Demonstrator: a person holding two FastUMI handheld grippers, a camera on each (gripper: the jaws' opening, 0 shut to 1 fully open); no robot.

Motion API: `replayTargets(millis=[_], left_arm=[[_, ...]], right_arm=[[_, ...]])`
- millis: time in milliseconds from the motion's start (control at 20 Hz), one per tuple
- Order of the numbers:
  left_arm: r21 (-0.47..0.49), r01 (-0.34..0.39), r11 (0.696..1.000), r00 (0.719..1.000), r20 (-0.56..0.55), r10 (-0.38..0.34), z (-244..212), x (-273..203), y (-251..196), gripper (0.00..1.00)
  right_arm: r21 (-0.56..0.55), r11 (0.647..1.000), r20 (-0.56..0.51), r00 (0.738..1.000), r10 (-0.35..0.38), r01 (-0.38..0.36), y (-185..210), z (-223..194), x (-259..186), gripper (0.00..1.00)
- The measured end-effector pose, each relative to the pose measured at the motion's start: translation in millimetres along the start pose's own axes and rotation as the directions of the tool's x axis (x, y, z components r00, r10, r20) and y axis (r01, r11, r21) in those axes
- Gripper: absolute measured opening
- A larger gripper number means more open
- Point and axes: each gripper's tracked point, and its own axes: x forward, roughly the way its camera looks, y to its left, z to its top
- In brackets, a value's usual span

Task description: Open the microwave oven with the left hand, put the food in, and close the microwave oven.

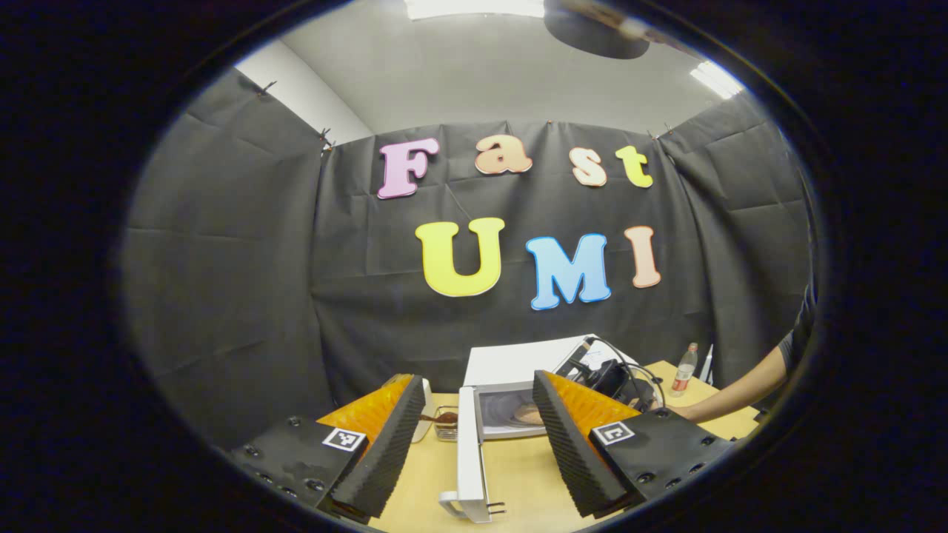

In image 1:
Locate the brown spoon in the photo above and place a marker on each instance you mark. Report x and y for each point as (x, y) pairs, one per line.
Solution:
(444, 418)

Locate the black backdrop cloth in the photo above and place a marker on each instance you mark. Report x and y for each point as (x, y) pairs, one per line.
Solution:
(222, 296)

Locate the clear ribbed jar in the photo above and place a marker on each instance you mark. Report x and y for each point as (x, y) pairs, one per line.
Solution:
(446, 433)

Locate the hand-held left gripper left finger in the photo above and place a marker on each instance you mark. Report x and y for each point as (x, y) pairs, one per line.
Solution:
(385, 459)

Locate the small ceiling light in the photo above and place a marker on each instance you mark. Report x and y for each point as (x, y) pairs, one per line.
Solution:
(717, 79)

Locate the person's dark shirt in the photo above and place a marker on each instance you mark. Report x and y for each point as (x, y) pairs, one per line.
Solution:
(800, 333)

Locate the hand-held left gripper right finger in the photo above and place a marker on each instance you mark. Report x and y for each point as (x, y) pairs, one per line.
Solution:
(574, 451)

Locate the white toaster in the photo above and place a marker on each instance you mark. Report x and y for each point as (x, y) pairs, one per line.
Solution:
(429, 396)

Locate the dark round object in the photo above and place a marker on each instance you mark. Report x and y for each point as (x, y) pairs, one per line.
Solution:
(592, 33)

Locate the white microwave oven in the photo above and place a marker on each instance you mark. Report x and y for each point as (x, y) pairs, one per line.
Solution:
(518, 363)

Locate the clear water bottle red label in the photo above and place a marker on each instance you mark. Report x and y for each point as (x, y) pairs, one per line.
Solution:
(683, 377)

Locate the large ceiling light panel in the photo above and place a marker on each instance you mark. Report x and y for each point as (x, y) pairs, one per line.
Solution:
(474, 7)

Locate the pink round bun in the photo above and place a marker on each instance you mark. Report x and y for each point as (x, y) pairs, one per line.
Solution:
(529, 416)

